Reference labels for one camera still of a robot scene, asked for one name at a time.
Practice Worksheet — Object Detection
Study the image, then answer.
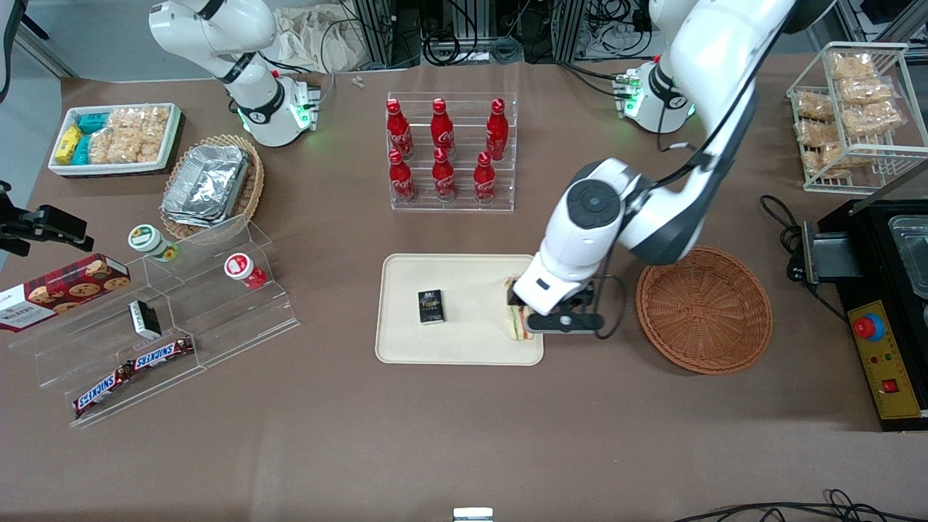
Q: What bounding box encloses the sandwich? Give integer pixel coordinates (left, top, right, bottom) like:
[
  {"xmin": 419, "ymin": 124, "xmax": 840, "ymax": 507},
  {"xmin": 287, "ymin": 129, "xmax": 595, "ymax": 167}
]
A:
[{"xmin": 505, "ymin": 275, "xmax": 531, "ymax": 341}]

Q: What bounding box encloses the cream plastic tray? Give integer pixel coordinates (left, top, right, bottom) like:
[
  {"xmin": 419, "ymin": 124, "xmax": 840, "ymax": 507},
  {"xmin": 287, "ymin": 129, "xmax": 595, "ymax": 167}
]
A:
[{"xmin": 375, "ymin": 253, "xmax": 544, "ymax": 366}]

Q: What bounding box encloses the round brown wicker basket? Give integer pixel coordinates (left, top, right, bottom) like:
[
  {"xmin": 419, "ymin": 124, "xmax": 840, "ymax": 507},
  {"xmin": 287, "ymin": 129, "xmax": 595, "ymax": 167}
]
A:
[{"xmin": 636, "ymin": 246, "xmax": 773, "ymax": 376}]

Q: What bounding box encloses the oval tan wicker basket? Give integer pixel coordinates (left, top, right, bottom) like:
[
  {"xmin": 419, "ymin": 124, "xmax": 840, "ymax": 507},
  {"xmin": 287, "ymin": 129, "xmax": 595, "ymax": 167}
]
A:
[{"xmin": 159, "ymin": 134, "xmax": 265, "ymax": 241}]

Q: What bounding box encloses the black Face carton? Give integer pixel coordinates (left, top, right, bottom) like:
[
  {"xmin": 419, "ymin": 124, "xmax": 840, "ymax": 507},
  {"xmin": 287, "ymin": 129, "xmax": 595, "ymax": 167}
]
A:
[{"xmin": 418, "ymin": 289, "xmax": 445, "ymax": 325}]

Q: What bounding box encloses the clear acrylic bottle rack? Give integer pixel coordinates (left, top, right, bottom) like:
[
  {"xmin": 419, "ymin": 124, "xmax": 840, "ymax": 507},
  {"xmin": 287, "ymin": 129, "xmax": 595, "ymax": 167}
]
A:
[{"xmin": 386, "ymin": 91, "xmax": 518, "ymax": 213}]

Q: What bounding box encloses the red cola bottle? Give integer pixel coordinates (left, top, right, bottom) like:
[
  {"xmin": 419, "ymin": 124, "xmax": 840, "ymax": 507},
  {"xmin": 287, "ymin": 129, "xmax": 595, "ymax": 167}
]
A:
[
  {"xmin": 486, "ymin": 98, "xmax": 510, "ymax": 162},
  {"xmin": 389, "ymin": 149, "xmax": 418, "ymax": 202},
  {"xmin": 431, "ymin": 98, "xmax": 456, "ymax": 159},
  {"xmin": 386, "ymin": 99, "xmax": 415, "ymax": 160},
  {"xmin": 432, "ymin": 147, "xmax": 457, "ymax": 202},
  {"xmin": 473, "ymin": 151, "xmax": 497, "ymax": 204}
]

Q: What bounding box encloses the red lidded cup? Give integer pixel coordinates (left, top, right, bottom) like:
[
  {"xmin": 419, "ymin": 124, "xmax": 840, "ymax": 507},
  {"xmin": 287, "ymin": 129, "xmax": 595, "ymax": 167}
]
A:
[{"xmin": 223, "ymin": 252, "xmax": 268, "ymax": 291}]

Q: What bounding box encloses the black countertop appliance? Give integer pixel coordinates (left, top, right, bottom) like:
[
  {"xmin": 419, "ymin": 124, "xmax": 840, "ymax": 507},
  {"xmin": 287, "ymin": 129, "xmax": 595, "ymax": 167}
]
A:
[{"xmin": 801, "ymin": 197, "xmax": 928, "ymax": 433}]

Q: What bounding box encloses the clear acrylic step display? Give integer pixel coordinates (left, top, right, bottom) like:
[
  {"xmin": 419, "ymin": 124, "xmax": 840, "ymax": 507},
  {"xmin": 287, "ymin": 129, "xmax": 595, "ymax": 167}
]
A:
[{"xmin": 9, "ymin": 214, "xmax": 300, "ymax": 428}]

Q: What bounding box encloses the clear bag of puffed snacks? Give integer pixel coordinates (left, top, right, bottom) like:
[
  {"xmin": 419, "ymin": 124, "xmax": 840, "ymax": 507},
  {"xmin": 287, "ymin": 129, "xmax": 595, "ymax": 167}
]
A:
[
  {"xmin": 837, "ymin": 78, "xmax": 892, "ymax": 106},
  {"xmin": 808, "ymin": 144, "xmax": 871, "ymax": 178},
  {"xmin": 843, "ymin": 101, "xmax": 903, "ymax": 137},
  {"xmin": 795, "ymin": 93, "xmax": 834, "ymax": 120},
  {"xmin": 795, "ymin": 120, "xmax": 842, "ymax": 146},
  {"xmin": 830, "ymin": 52, "xmax": 877, "ymax": 79}
]

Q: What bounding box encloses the aluminium foil container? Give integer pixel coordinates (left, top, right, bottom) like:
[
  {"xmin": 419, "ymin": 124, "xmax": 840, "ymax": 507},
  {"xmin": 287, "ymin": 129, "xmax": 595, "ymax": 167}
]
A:
[{"xmin": 161, "ymin": 144, "xmax": 251, "ymax": 228}]

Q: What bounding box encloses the beige cloth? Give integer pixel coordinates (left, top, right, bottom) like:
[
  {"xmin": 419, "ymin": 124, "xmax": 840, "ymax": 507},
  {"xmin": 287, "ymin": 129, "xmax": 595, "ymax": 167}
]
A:
[{"xmin": 272, "ymin": 7, "xmax": 363, "ymax": 73}]

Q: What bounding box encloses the yellow emergency stop box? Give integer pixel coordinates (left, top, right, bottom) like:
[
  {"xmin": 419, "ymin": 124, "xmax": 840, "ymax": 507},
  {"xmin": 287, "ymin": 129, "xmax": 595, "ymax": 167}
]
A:
[{"xmin": 847, "ymin": 299, "xmax": 925, "ymax": 421}]

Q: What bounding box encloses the Snickers bar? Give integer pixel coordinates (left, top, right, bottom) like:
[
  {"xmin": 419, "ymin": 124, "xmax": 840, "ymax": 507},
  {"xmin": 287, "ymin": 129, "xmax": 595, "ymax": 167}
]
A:
[
  {"xmin": 129, "ymin": 336, "xmax": 195, "ymax": 372},
  {"xmin": 72, "ymin": 365, "xmax": 135, "ymax": 418}
]

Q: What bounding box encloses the clear plastic container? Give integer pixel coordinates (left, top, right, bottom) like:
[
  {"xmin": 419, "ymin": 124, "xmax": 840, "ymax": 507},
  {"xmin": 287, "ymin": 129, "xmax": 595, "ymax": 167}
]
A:
[{"xmin": 888, "ymin": 215, "xmax": 928, "ymax": 299}]

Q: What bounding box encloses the green lidded cup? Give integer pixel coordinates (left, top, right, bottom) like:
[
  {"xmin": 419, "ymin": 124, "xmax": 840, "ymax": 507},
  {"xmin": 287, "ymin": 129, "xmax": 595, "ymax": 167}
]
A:
[{"xmin": 128, "ymin": 225, "xmax": 180, "ymax": 263}]

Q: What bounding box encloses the small black white box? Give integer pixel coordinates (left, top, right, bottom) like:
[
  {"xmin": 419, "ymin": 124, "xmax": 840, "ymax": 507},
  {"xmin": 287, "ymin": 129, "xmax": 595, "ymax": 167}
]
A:
[{"xmin": 129, "ymin": 300, "xmax": 162, "ymax": 340}]

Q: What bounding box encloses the clear rice cracker pack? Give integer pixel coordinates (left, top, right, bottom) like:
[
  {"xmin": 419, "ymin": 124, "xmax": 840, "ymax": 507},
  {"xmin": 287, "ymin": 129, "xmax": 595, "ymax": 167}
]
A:
[
  {"xmin": 89, "ymin": 129, "xmax": 169, "ymax": 165},
  {"xmin": 107, "ymin": 106, "xmax": 171, "ymax": 135}
]

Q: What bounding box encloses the white rectangular bin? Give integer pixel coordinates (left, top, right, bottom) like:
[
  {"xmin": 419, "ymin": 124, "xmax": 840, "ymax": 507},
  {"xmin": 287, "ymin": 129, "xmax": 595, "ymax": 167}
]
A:
[{"xmin": 49, "ymin": 103, "xmax": 182, "ymax": 177}]

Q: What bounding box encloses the red tartan cookie box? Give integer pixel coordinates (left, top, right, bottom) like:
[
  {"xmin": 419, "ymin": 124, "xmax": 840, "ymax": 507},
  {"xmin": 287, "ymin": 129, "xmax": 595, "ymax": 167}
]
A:
[{"xmin": 0, "ymin": 254, "xmax": 131, "ymax": 333}]

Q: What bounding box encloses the yellow snack pack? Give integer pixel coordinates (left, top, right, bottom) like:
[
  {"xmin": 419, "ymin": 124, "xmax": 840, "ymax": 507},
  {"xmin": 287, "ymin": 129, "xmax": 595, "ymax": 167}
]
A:
[{"xmin": 54, "ymin": 125, "xmax": 83, "ymax": 164}]

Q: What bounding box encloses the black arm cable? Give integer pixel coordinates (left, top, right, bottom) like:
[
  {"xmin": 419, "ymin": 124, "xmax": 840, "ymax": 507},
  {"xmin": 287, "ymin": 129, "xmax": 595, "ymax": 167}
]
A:
[{"xmin": 594, "ymin": 109, "xmax": 733, "ymax": 341}]

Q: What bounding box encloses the black power cable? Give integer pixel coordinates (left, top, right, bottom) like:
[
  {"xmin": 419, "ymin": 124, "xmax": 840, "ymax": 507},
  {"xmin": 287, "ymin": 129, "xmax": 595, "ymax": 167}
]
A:
[{"xmin": 760, "ymin": 194, "xmax": 850, "ymax": 324}]

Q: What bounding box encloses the black cable tangle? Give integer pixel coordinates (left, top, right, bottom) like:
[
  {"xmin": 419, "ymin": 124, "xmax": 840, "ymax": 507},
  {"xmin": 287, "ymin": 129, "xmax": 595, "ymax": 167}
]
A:
[{"xmin": 420, "ymin": 0, "xmax": 559, "ymax": 66}]

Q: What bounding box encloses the aluminium frame post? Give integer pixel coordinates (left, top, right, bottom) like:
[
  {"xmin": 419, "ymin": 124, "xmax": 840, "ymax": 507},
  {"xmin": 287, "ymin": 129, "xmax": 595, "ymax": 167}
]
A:
[
  {"xmin": 352, "ymin": 0, "xmax": 421, "ymax": 70},
  {"xmin": 555, "ymin": 0, "xmax": 588, "ymax": 62}
]

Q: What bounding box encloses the white wire basket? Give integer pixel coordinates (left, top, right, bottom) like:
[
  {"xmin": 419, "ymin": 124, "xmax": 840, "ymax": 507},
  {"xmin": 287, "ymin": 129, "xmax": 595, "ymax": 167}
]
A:
[{"xmin": 788, "ymin": 42, "xmax": 928, "ymax": 194}]

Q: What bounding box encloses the black floor cable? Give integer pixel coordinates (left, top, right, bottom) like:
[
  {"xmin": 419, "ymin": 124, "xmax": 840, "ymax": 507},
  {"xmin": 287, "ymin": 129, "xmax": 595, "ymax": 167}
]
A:
[{"xmin": 674, "ymin": 489, "xmax": 928, "ymax": 522}]

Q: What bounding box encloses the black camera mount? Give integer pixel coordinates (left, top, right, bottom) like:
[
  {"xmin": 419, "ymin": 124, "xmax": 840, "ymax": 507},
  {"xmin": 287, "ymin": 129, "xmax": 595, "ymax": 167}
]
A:
[{"xmin": 0, "ymin": 181, "xmax": 95, "ymax": 258}]

